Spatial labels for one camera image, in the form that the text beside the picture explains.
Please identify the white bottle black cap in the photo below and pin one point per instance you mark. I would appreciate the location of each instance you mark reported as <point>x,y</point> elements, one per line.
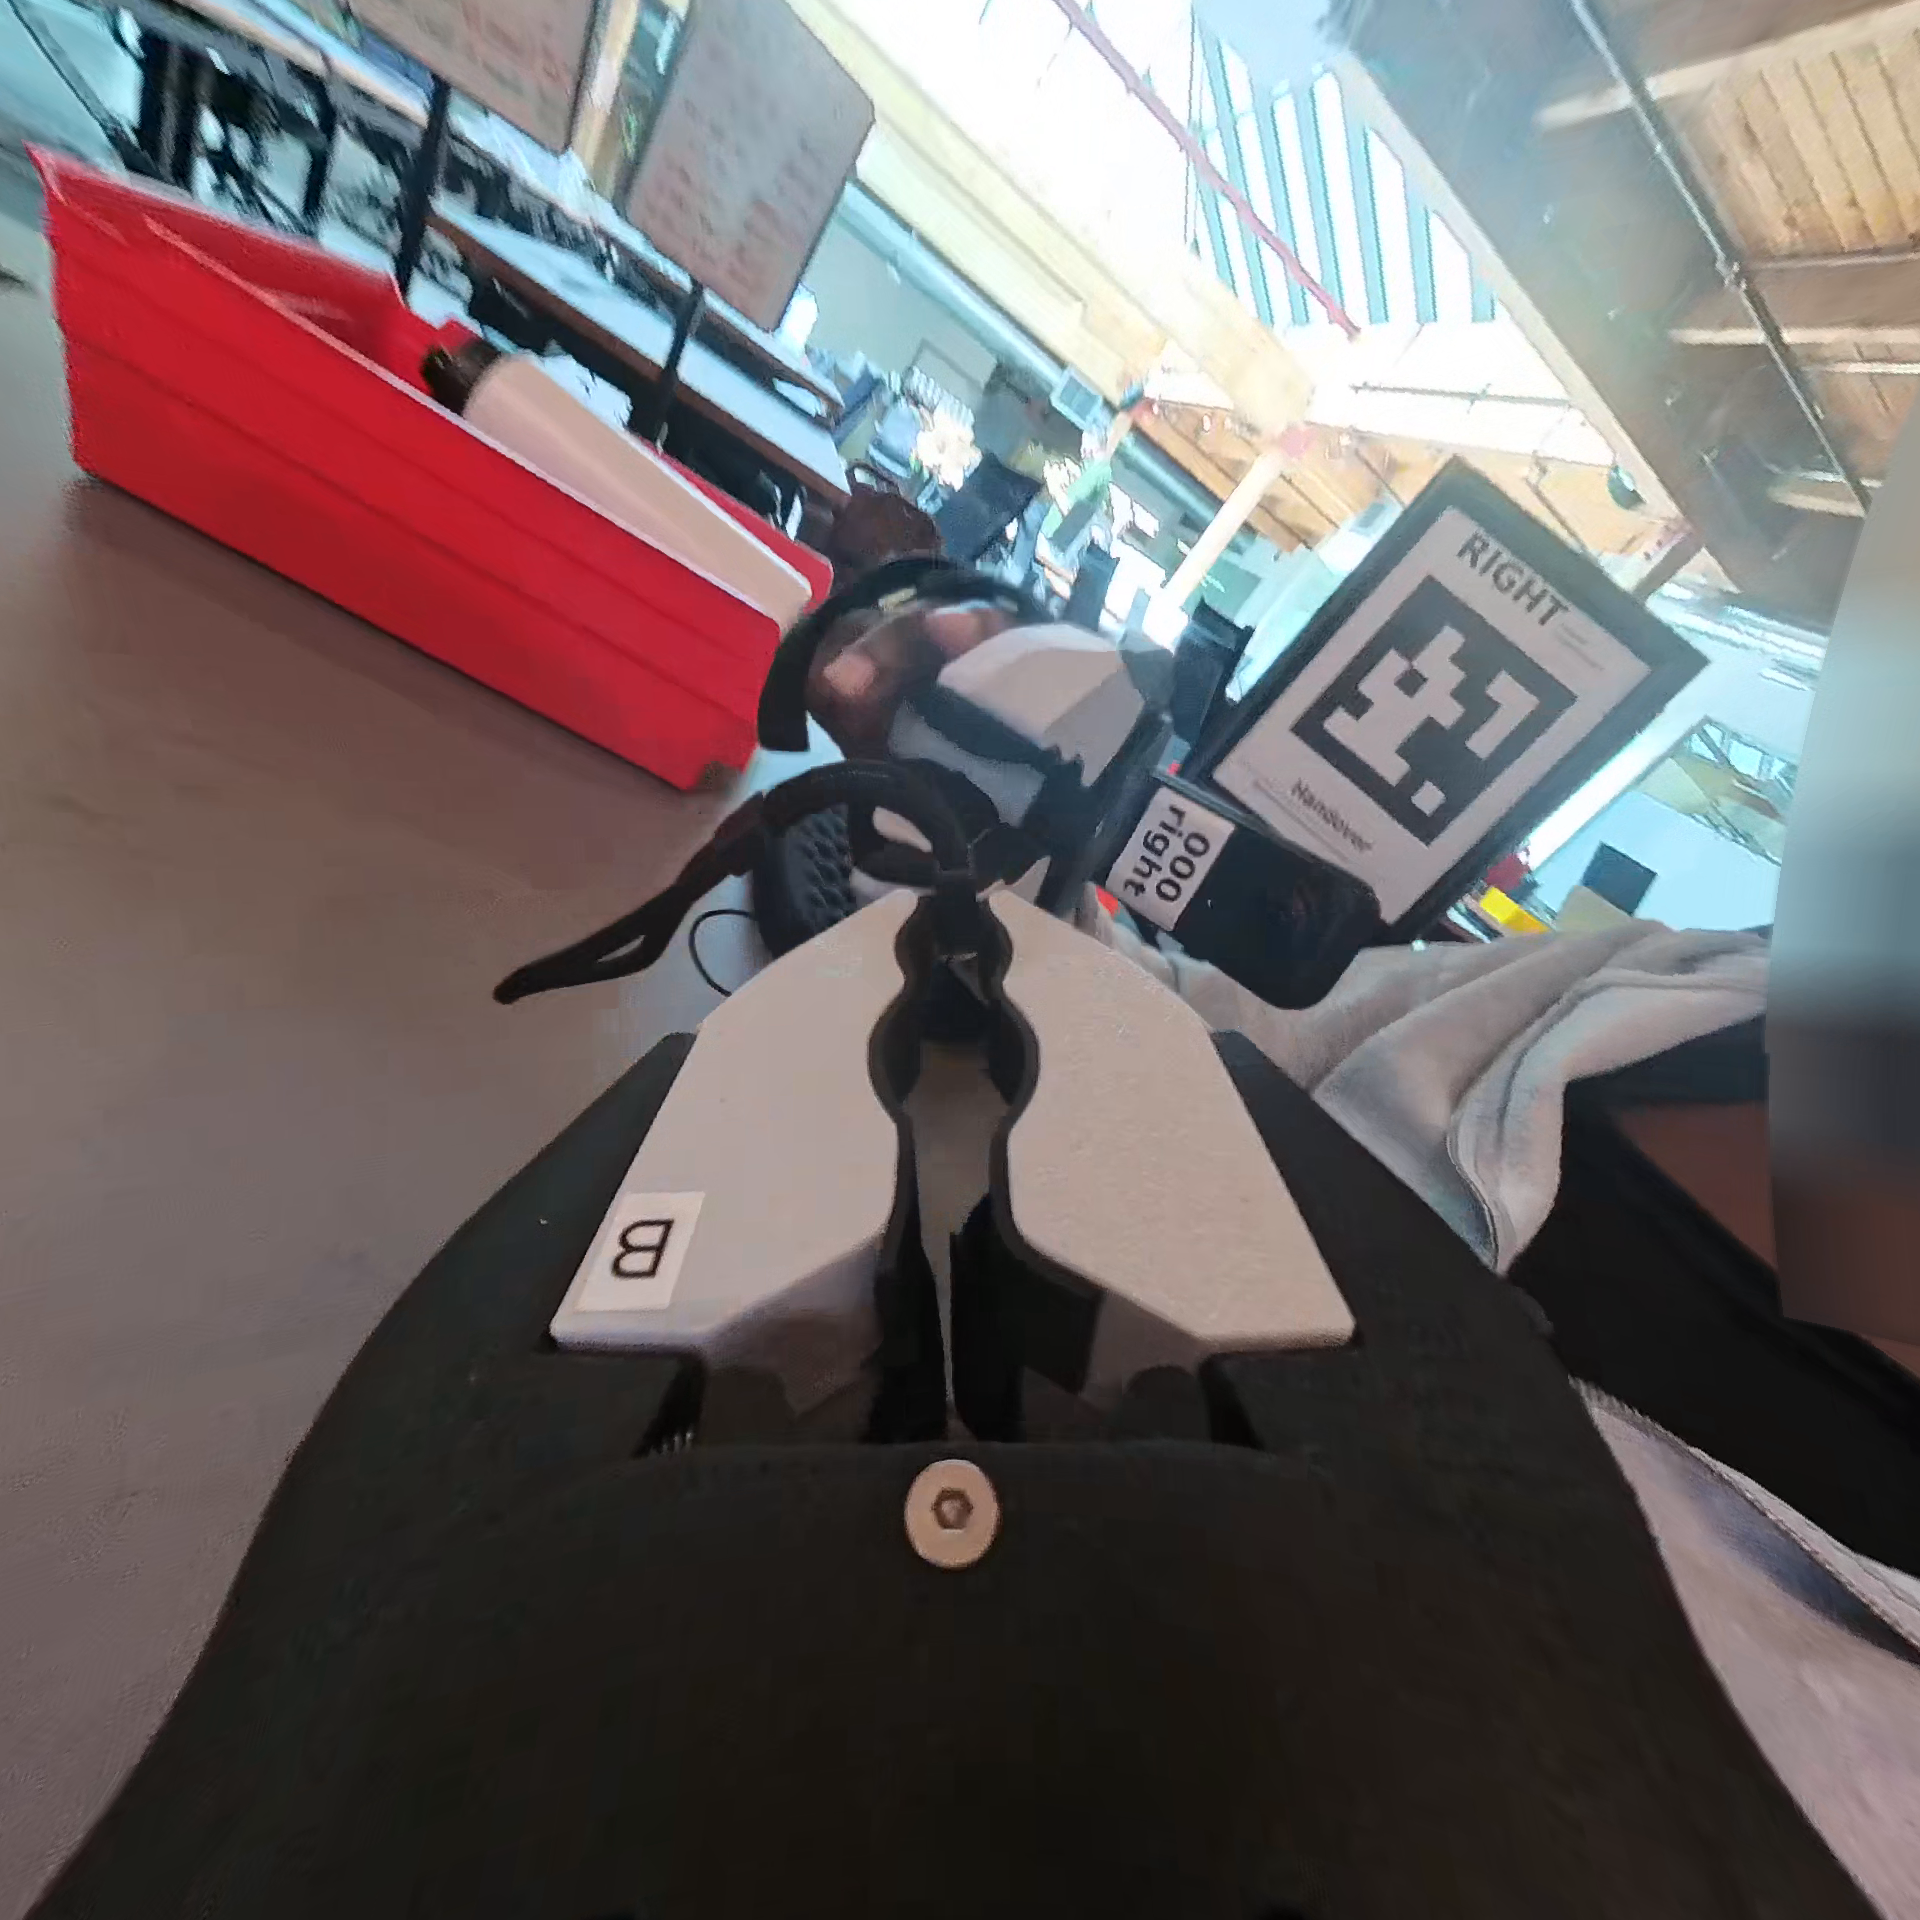
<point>631,464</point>

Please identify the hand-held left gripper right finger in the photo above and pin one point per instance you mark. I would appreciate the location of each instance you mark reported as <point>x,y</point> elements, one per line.
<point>1178,1185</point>

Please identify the person's right hand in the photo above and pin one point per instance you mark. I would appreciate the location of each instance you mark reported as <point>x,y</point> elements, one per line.
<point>871,669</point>

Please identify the whiteboard on stand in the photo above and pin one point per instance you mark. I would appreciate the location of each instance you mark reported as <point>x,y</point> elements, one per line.
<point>481,61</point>
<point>751,150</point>

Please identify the black shirt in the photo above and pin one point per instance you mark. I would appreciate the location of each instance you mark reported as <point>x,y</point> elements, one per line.
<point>1651,1320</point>

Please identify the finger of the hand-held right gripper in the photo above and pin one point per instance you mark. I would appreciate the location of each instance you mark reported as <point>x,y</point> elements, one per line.
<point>1051,682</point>
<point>990,772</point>

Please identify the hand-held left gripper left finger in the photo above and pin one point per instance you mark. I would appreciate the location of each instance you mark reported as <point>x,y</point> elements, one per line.
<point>751,1185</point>

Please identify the brown backpack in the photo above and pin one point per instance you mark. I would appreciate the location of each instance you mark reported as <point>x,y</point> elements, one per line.
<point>884,533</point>

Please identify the red bin with bottle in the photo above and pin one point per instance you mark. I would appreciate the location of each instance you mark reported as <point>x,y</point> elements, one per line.
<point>375,524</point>

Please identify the black wheel-shaped object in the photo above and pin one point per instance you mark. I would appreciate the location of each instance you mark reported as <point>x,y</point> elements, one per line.
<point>811,884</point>

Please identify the framed tag sign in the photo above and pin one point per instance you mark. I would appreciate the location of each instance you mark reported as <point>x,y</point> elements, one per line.
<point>1500,674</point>

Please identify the grey zip hoodie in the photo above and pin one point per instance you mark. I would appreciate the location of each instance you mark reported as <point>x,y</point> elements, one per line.
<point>1424,1034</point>

